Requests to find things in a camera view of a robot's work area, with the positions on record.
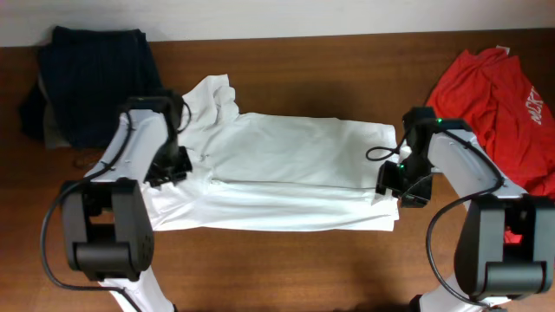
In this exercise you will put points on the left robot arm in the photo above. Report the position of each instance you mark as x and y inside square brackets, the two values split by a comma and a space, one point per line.
[108, 235]

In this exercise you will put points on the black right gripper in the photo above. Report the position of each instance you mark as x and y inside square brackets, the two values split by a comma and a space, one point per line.
[416, 198]

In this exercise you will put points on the grey folded garment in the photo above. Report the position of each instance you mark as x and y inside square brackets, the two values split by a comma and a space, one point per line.
[53, 137]

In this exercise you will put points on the black folded garment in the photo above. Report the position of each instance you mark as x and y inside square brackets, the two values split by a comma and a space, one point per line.
[31, 112]

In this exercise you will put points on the dark navy folded garment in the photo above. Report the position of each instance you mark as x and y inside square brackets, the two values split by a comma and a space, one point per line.
[88, 74]

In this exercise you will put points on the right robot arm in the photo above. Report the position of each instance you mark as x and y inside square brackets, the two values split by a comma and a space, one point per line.
[506, 247]

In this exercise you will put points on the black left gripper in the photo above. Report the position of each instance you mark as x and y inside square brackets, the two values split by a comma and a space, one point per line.
[174, 172]

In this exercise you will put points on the red t-shirt white lettering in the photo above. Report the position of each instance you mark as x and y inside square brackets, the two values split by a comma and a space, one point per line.
[491, 93]

